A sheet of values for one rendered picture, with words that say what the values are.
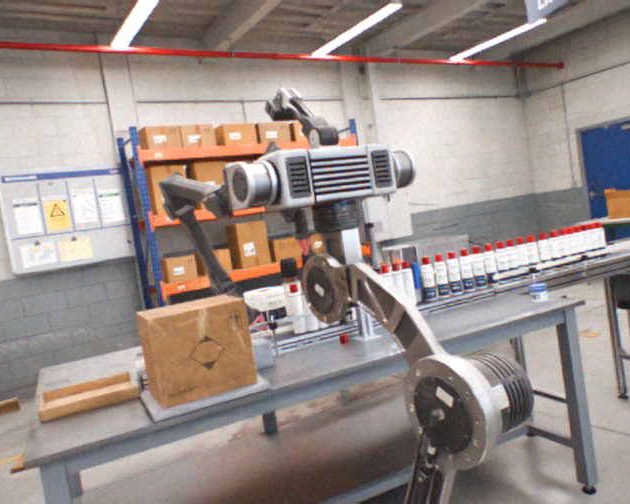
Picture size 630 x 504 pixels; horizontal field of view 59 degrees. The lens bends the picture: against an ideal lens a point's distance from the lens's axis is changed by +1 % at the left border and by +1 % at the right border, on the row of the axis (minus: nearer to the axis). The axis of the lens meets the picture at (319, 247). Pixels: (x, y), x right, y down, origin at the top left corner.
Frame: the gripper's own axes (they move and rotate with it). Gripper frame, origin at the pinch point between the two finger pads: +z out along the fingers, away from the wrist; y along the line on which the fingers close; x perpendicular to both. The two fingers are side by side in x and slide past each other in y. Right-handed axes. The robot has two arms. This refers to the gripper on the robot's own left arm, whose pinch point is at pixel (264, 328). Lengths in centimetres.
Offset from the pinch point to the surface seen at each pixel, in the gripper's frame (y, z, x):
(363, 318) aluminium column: -16.9, 24.1, -26.5
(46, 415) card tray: -12, -44, 67
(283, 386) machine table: -46.2, 0.3, 16.3
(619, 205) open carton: 237, 345, -426
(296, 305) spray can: -2.2, 3.7, -15.2
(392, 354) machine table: -46, 26, -16
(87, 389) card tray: 13, -35, 58
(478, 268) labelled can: -3, 66, -88
